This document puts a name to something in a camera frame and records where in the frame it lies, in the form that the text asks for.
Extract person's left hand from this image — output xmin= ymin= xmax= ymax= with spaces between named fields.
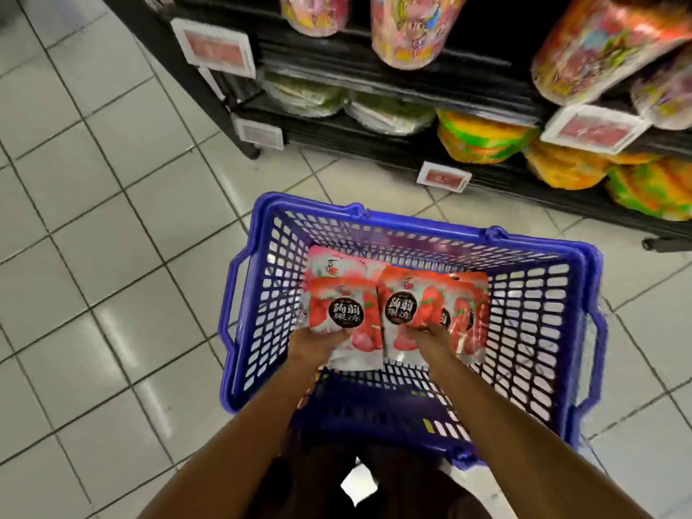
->
xmin=286 ymin=324 xmax=352 ymax=376

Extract person's right hand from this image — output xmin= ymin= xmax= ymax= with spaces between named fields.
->
xmin=405 ymin=321 xmax=461 ymax=368

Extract red-white jelly bag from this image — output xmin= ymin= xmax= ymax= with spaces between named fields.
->
xmin=378 ymin=265 xmax=450 ymax=363
xmin=303 ymin=246 xmax=389 ymax=372

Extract blue plastic shopping basket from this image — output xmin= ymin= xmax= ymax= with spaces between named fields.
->
xmin=219 ymin=192 xmax=609 ymax=471

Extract dark grey metal shelf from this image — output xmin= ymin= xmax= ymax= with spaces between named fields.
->
xmin=102 ymin=0 xmax=692 ymax=253

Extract person's right forearm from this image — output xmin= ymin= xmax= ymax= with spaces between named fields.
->
xmin=427 ymin=356 xmax=650 ymax=519

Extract person's left forearm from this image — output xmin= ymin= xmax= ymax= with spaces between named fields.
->
xmin=141 ymin=362 xmax=331 ymax=519

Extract person's dark trousers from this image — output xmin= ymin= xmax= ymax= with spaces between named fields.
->
xmin=249 ymin=432 xmax=493 ymax=519

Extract row of small yellow-green cups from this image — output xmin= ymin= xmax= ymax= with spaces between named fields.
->
xmin=262 ymin=72 xmax=692 ymax=223

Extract row of small pink-lid cups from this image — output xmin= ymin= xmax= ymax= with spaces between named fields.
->
xmin=275 ymin=0 xmax=692 ymax=130

